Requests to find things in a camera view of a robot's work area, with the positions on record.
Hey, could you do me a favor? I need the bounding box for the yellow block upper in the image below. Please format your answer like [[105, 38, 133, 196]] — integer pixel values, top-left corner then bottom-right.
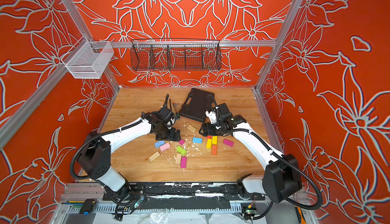
[[212, 136, 218, 145]]

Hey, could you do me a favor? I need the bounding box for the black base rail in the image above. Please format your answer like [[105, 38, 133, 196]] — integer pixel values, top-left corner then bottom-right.
[[103, 182, 266, 202]]

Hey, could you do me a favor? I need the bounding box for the yellow block lower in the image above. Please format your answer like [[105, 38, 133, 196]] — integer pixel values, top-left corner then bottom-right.
[[206, 138, 212, 149]]

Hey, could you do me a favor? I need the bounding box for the natural wood block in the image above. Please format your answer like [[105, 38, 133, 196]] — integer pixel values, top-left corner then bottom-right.
[[149, 151, 160, 162], [187, 124, 197, 133], [175, 153, 182, 165]]

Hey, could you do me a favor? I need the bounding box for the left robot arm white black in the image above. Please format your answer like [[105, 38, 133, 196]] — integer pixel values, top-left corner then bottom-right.
[[70, 94, 181, 206]]

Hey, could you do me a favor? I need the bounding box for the light blue block centre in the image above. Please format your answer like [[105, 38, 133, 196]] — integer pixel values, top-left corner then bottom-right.
[[192, 137, 203, 143]]

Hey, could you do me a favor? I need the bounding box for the green handled ratchet wrench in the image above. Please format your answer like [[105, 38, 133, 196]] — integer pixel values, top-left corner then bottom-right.
[[172, 102, 180, 119]]

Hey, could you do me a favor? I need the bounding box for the black plastic tool case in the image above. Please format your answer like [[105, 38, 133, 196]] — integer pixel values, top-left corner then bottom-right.
[[179, 88, 214, 122]]

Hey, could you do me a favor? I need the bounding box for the black wire basket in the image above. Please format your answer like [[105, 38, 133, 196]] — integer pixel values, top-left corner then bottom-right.
[[130, 39, 222, 71]]

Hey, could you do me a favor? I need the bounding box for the pink block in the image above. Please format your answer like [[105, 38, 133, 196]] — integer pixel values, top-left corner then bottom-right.
[[159, 143, 171, 152]]

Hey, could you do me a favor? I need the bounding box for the yellow block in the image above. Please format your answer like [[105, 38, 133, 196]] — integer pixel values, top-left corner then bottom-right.
[[206, 138, 212, 149], [212, 136, 218, 145]]

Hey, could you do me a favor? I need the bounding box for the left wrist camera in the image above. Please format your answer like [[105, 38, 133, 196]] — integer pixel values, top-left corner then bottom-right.
[[167, 114, 177, 128]]

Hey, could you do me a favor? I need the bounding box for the orange handled tool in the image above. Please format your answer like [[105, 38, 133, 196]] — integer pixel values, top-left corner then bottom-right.
[[295, 206, 307, 224]]

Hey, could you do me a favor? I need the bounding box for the orange block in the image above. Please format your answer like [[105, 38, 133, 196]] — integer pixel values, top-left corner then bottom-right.
[[211, 144, 217, 156]]

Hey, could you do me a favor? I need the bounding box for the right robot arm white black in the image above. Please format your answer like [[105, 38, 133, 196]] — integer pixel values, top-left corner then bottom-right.
[[199, 96, 323, 210]]

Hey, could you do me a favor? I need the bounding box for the green block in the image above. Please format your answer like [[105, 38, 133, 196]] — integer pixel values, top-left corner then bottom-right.
[[176, 146, 187, 156]]

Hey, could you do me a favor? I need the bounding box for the white wire basket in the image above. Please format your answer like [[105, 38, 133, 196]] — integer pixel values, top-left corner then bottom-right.
[[61, 41, 114, 79]]

